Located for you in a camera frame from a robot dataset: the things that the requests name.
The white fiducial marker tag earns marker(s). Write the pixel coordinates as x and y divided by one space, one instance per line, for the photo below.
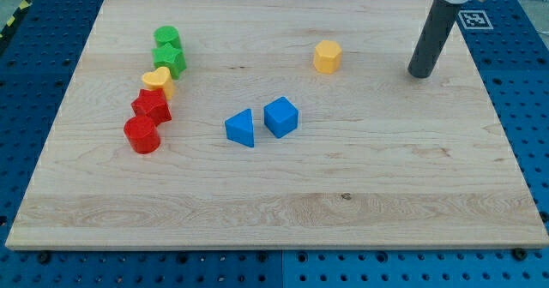
475 20

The green star block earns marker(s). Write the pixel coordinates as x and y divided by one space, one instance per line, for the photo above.
171 57

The blue triangle block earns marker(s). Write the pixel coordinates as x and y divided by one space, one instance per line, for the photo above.
240 128

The red cylinder block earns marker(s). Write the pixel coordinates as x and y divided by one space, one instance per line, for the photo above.
142 134

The yellow heart block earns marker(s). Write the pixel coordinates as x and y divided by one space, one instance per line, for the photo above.
160 78

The blue cube block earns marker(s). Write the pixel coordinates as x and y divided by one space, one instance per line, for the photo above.
281 117

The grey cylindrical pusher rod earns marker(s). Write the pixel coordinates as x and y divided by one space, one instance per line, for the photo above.
435 32

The green cylinder block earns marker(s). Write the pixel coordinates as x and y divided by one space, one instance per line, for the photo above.
167 35

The red star block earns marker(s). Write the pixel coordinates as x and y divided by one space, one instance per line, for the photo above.
153 104

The wooden board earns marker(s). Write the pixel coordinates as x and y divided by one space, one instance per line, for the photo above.
379 160

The yellow hexagon block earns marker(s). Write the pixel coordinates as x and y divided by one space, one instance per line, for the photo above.
327 56

